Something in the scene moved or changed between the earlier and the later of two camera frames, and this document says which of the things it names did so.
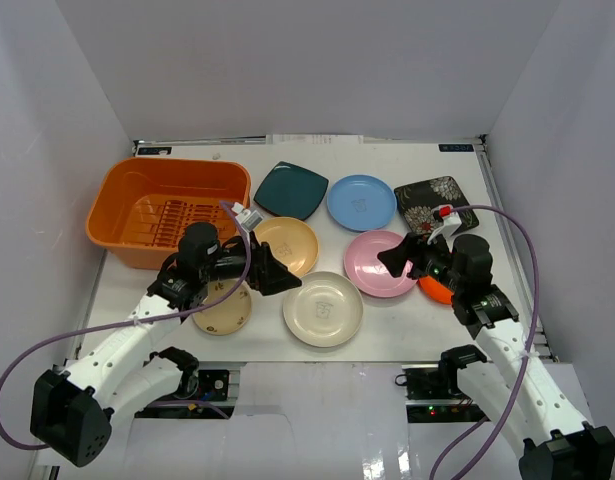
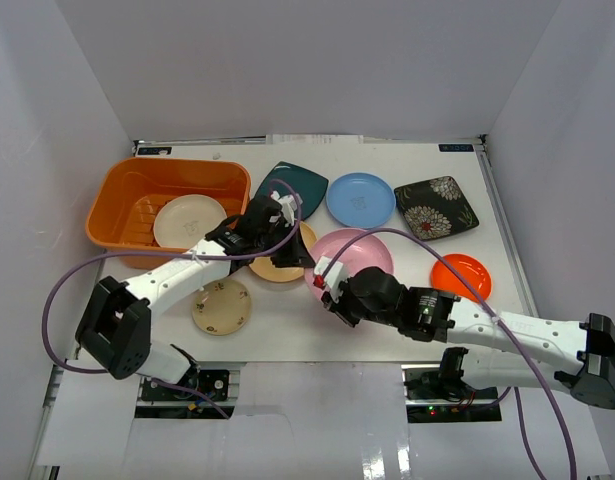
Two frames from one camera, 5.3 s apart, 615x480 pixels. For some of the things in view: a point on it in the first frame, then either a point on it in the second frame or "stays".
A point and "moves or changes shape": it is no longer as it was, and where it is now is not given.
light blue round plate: [361, 203] stays
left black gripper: [254, 267] → [291, 248]
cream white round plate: [324, 310] → [181, 221]
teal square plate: [291, 191] stays
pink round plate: [368, 272] moves or changes shape
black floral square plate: [417, 200] stays
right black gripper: [413, 247] → [339, 308]
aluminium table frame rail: [531, 313] stays
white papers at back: [314, 139] stays
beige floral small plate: [228, 315] stays
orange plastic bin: [142, 206] stays
